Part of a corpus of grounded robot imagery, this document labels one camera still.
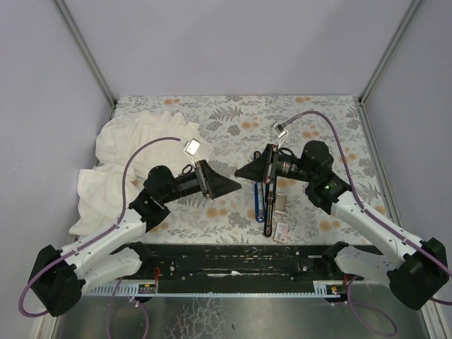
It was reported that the right aluminium frame post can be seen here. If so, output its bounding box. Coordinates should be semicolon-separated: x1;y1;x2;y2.
358;0;424;105

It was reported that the floral tablecloth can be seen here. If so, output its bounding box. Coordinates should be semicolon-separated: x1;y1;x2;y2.
112;95;386;245

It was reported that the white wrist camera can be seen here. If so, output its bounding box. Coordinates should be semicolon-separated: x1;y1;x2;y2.
273;123;288;148
184;138;201;165

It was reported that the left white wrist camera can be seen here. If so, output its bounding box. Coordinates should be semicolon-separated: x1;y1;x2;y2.
184;138;201;165

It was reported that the metal staple strip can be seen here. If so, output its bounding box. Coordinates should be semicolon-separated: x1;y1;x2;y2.
274;194;287;215

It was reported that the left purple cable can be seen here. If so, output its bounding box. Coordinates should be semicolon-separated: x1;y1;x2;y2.
18;136;186;339

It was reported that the left aluminium frame post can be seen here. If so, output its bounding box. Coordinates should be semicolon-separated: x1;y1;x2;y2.
52;0;117;108

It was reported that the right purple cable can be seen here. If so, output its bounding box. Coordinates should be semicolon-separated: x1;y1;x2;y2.
282;110;452;336

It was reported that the white slotted cable duct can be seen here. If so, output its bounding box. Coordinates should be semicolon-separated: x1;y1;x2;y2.
86;276;341;298

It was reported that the black stapler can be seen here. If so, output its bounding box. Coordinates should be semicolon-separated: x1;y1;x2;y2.
263;182;275;237

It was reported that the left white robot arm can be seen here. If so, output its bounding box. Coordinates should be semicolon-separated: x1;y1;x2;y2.
28;160;242;317

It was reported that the red white staple box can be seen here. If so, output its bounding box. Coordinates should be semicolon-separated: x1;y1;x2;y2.
273;222;289;244

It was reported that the blue stapler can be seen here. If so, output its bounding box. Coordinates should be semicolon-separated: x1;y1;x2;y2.
252;151;268;223

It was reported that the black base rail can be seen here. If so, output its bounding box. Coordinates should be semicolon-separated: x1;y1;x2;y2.
133;244;346;284

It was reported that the white cloth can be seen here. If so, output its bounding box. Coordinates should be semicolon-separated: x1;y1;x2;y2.
69;110;213;237

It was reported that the aluminium frame post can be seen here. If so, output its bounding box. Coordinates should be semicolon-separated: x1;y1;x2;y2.
358;0;424;105
52;0;117;108

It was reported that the purple cable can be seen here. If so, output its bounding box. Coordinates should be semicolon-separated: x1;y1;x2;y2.
18;136;186;339
282;110;452;336

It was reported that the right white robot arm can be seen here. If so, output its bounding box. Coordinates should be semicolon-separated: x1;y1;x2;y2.
234;141;450;310

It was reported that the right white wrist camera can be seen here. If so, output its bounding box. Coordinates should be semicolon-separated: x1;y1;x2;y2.
273;123;288;148

